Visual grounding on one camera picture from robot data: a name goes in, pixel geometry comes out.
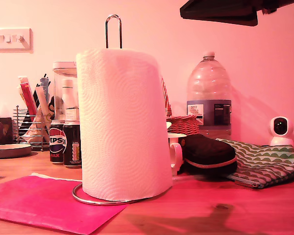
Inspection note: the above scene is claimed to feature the metallic wire towel stand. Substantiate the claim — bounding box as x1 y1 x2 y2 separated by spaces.
72 14 173 206

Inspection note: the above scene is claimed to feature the white paper towel roll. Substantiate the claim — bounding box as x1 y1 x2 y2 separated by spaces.
75 48 173 202

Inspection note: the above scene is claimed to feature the large clear water bottle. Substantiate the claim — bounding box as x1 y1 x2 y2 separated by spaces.
187 51 233 141

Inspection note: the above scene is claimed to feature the black zip case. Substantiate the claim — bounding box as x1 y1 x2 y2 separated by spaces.
177 134 238 176

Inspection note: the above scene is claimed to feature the white mug with red print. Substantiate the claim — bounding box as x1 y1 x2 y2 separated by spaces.
167 133 187 176

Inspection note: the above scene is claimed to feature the green wave pattern pouch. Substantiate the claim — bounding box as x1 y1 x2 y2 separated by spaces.
215 139 294 189

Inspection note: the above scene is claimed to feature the clear container with white lid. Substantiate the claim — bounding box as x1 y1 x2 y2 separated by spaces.
52 61 79 121

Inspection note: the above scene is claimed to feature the blue topped paper packet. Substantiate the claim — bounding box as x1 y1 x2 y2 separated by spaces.
40 73 52 103

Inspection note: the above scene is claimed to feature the black can with nutrition labels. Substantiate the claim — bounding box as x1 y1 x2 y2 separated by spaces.
63 119 82 169

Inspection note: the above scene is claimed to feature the black and white paper packet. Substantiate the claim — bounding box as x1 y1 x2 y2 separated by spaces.
33 84 52 138

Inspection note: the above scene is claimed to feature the Pepsi Max logo can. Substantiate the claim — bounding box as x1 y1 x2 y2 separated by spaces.
49 119 66 165

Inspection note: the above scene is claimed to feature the red and white paper packet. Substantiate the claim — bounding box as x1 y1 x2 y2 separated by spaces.
18 76 39 123

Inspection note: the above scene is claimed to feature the dark floral tissue box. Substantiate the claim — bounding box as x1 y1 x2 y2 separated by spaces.
0 117 14 147

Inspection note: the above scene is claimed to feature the grey shallow dish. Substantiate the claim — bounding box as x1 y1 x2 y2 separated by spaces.
0 143 33 159

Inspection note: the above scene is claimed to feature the pink padded envelope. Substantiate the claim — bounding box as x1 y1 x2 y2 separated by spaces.
0 172 128 235

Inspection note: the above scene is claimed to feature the wicker basket with handle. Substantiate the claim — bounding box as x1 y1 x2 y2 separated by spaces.
160 75 201 137

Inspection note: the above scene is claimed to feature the small white round camera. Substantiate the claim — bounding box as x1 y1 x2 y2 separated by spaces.
269 116 294 147

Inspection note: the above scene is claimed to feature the white wall switch plate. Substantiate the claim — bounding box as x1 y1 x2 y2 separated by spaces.
0 28 34 54

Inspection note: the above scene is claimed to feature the metal wire rack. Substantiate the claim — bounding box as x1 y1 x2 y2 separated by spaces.
13 105 52 152

